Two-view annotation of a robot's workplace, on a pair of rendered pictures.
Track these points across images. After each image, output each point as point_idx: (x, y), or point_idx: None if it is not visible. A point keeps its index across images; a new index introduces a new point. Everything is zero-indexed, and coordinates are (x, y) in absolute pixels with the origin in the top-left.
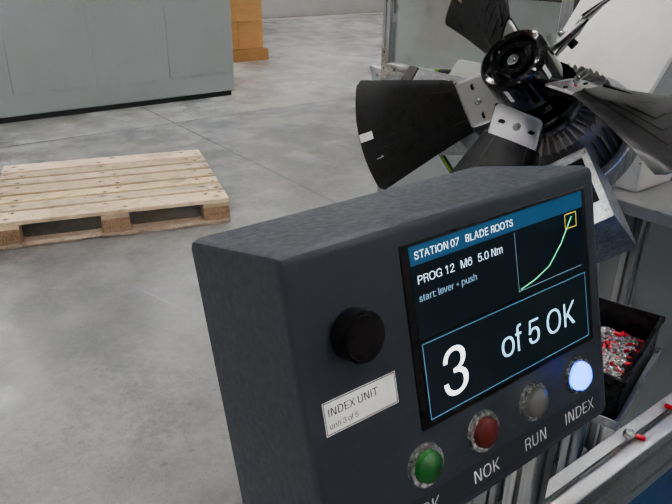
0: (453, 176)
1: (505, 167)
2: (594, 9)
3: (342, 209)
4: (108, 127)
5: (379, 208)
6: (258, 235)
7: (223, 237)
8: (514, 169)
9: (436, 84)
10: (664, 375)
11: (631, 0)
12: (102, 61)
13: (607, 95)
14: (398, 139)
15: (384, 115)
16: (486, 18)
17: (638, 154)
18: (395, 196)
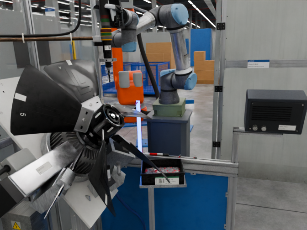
0: (258, 96)
1: (250, 94)
2: (98, 91)
3: (284, 96)
4: None
5: (282, 93)
6: (300, 95)
7: (304, 97)
8: (251, 93)
9: (103, 144)
10: None
11: (9, 96)
12: None
13: (122, 113)
14: (108, 184)
15: (104, 178)
16: (61, 113)
17: (148, 118)
18: (274, 95)
